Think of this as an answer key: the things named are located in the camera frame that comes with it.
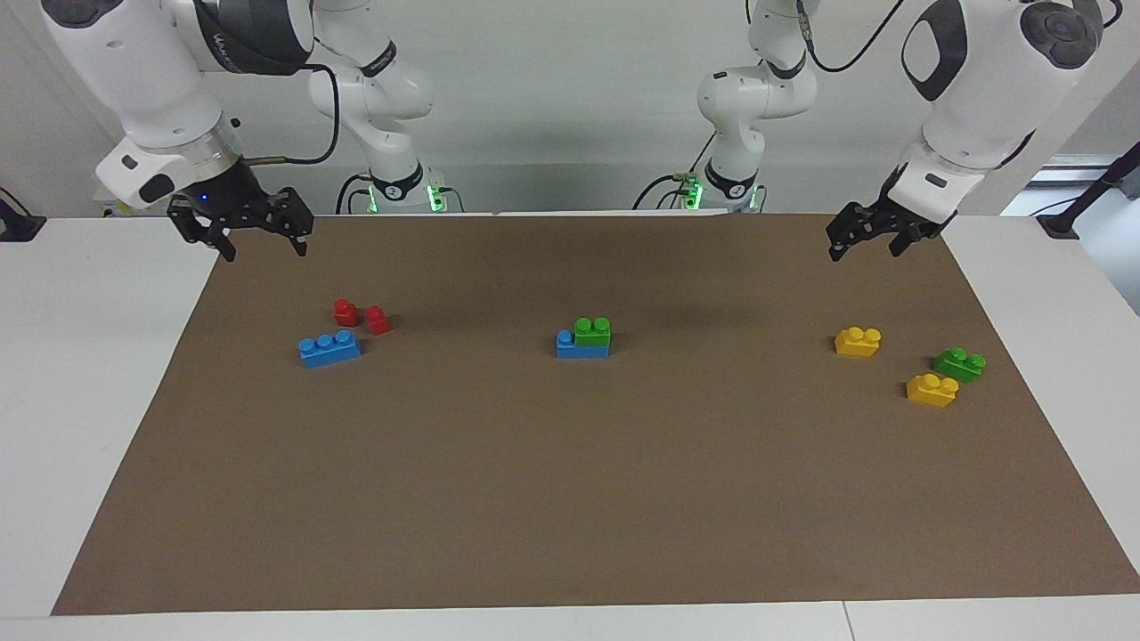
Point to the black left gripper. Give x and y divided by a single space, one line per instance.
886 214

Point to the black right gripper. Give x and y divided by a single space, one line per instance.
236 206

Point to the green two-stud toy brick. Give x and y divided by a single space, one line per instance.
959 366
593 334

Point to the blue three-stud toy brick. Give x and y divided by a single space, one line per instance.
329 350
579 352

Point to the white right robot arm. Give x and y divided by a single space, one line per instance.
142 80

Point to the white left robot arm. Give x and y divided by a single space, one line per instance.
989 98

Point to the yellow two-stud toy brick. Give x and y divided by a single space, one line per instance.
857 343
932 392

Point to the red small toy brick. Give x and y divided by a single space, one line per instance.
346 312
378 321

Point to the black stand with clamp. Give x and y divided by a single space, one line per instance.
1091 191

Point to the black table clamp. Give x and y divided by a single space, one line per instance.
18 224

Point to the brown table mat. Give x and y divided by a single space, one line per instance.
570 490

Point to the white wall socket box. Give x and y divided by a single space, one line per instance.
107 200

